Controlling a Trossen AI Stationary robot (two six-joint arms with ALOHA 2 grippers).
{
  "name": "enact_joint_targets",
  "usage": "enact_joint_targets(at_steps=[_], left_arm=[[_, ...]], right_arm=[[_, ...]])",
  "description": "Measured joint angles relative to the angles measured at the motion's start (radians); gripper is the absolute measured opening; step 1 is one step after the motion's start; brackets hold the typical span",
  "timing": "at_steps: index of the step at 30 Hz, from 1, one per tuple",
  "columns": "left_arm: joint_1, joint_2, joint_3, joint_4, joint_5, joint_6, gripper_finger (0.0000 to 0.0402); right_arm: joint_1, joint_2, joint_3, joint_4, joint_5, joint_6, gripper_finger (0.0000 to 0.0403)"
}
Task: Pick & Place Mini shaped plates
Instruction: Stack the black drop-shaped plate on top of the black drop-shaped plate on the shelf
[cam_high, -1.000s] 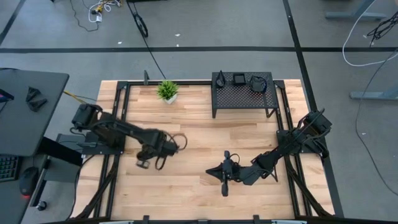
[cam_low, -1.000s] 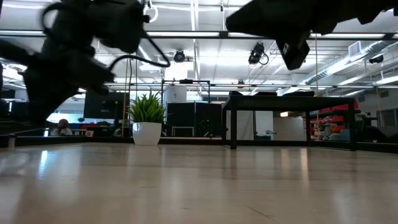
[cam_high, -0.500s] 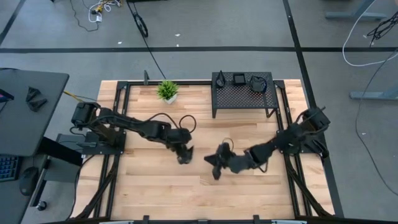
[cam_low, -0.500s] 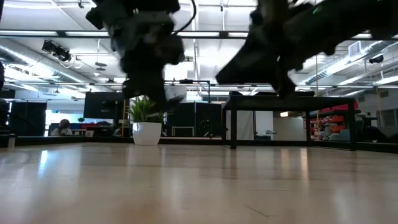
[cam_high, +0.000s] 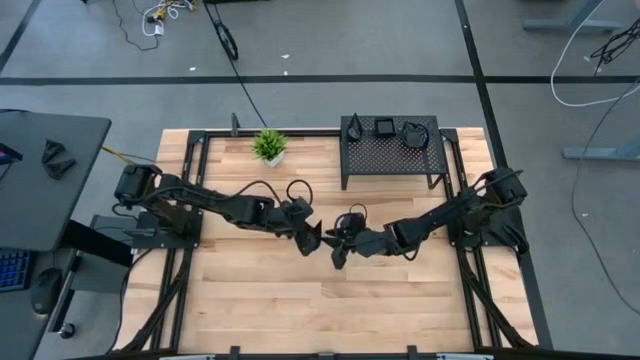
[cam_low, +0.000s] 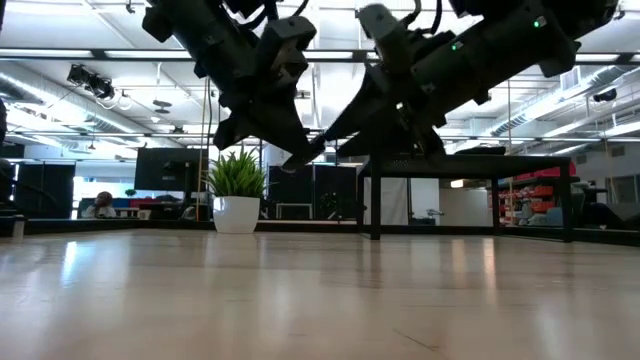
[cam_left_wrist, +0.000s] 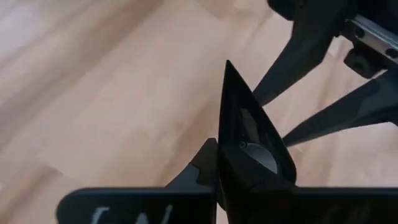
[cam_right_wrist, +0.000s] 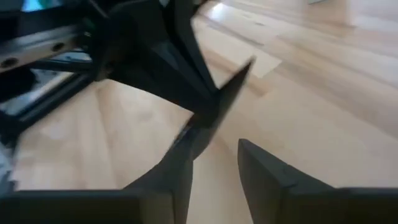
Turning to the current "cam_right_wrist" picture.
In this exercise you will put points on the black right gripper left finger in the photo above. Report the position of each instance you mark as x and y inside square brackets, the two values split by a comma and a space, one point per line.
[140, 205]

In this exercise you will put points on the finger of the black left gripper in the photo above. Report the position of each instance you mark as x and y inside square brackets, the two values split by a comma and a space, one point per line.
[174, 90]
[196, 53]

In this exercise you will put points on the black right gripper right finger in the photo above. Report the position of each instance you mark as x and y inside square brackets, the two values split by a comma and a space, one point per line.
[280, 199]

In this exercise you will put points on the black teardrop mini plate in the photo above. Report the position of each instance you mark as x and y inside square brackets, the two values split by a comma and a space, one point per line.
[230, 90]

